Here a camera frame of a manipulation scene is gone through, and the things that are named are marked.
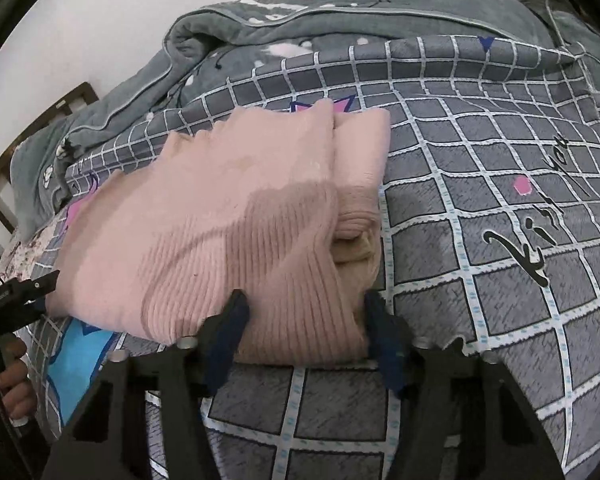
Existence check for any pink knit sweater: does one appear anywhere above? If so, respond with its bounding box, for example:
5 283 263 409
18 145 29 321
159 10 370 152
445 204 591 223
46 99 391 365

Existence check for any person's left hand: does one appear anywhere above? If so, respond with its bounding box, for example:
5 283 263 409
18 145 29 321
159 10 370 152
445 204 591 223
0 335 38 422

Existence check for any dark wooden headboard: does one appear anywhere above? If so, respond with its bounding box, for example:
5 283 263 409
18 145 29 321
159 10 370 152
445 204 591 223
0 81 100 233

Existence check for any grey checked duvet with stars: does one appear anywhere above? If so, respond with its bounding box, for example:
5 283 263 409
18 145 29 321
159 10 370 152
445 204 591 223
22 36 600 479

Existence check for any grey-green fleece blanket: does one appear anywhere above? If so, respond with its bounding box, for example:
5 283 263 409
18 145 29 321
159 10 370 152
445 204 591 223
10 0 600 242

